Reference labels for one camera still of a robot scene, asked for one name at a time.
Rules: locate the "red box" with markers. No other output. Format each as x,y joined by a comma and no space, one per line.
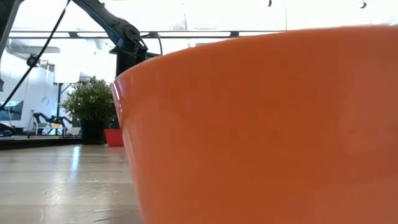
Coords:
113,137

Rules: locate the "orange mini bowl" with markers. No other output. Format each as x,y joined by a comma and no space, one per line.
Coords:
264,130

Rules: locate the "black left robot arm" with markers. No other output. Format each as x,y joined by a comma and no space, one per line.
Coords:
115,26

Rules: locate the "black background robot arm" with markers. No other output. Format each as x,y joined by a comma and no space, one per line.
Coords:
6,129
49,119

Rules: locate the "green bushy plant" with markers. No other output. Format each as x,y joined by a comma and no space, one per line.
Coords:
90,99

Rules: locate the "black ceiling track beam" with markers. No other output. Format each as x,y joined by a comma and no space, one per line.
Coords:
192,33

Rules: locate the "black plant pot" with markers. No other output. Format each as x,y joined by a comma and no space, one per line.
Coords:
92,132

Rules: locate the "black support pillar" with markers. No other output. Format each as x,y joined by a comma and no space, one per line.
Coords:
59,99

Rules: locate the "small white planter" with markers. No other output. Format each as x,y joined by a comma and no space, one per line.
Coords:
74,131

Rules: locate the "black ceiling spotlight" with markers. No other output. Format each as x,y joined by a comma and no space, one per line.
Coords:
32,60

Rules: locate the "white background table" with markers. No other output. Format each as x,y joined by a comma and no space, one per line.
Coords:
51,130

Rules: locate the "dark low platform edge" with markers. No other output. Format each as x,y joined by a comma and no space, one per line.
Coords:
37,143

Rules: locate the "background monitor screen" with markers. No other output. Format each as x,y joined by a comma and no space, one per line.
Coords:
14,110

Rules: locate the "black hanging ceiling fixture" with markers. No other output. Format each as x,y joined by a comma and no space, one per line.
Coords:
363,4
270,3

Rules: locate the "grey ceiling duct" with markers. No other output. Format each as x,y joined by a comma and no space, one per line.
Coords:
46,49

